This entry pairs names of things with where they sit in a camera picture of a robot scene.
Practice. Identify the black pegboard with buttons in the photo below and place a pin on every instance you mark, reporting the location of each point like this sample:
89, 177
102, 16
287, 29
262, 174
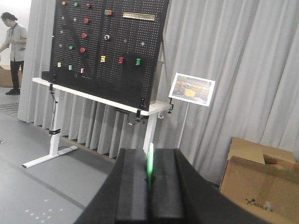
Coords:
107, 48

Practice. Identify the framed sign on stand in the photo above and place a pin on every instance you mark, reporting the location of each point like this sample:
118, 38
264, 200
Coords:
192, 90

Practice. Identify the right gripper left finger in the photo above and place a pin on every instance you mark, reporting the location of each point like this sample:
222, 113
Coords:
132, 202

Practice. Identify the grey curtain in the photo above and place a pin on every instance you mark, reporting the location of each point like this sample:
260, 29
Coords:
249, 47

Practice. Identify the person in grey shirt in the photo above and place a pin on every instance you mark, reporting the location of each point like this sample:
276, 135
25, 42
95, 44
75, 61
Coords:
16, 38

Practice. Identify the cardboard box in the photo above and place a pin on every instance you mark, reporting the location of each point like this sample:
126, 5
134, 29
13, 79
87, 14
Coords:
263, 180

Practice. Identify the green plastic spoon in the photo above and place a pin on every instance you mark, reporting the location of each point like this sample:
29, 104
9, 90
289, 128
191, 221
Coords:
150, 163

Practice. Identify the white standing desk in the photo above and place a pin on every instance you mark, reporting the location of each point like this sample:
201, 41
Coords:
95, 122

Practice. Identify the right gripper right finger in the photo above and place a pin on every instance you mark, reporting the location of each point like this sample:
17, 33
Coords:
166, 200

